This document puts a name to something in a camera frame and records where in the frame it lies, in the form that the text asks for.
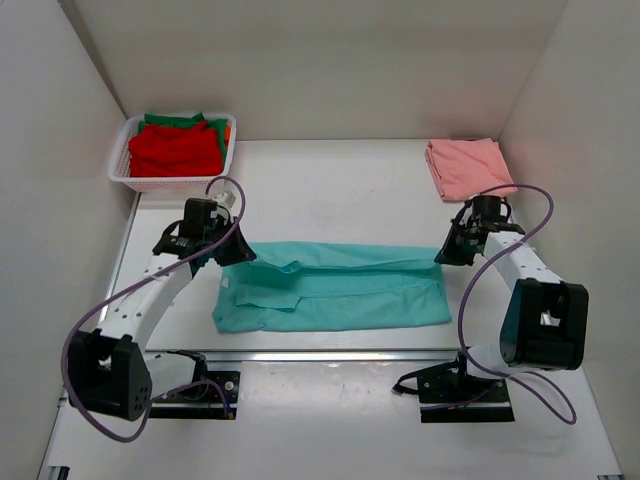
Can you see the orange t shirt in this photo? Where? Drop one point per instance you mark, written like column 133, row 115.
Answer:
column 227, row 134

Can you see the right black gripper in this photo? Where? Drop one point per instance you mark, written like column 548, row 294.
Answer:
column 448, row 255

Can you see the metal table rail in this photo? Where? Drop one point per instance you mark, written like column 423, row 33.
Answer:
column 329, row 356

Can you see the green t shirt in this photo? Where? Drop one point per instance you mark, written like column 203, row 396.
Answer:
column 187, row 122

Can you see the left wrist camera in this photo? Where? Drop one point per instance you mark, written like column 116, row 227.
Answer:
column 224, row 198

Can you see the teal t shirt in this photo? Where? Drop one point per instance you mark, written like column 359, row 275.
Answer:
column 323, row 287

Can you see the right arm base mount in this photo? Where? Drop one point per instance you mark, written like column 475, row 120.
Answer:
column 448, row 394

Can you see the folded pink t shirt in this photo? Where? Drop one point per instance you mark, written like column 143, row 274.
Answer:
column 463, row 168

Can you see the red t shirt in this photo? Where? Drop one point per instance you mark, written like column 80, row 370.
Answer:
column 159, row 151

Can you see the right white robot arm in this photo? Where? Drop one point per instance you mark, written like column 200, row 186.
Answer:
column 544, row 328

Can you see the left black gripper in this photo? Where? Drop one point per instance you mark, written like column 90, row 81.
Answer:
column 241, row 251

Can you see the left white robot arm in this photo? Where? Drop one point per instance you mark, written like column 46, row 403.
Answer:
column 107, row 368

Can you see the white plastic basket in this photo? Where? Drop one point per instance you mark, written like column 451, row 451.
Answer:
column 119, row 160

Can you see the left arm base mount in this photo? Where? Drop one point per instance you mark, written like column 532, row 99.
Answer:
column 187, row 386

